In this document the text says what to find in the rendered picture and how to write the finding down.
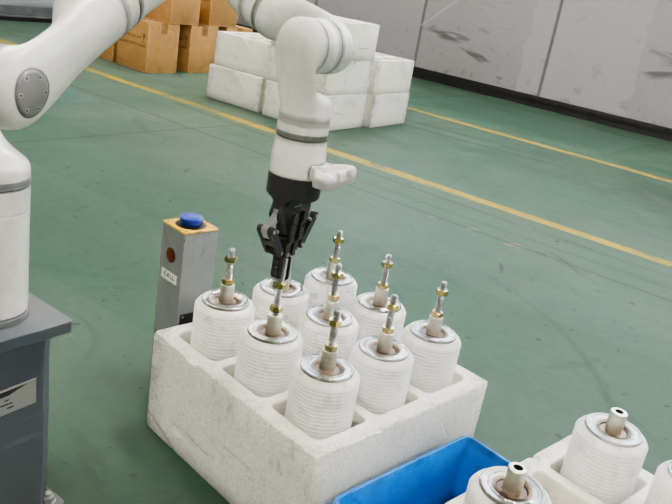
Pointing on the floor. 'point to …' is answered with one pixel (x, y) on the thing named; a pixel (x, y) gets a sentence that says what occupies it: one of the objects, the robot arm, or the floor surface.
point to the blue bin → (428, 476)
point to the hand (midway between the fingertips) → (281, 266)
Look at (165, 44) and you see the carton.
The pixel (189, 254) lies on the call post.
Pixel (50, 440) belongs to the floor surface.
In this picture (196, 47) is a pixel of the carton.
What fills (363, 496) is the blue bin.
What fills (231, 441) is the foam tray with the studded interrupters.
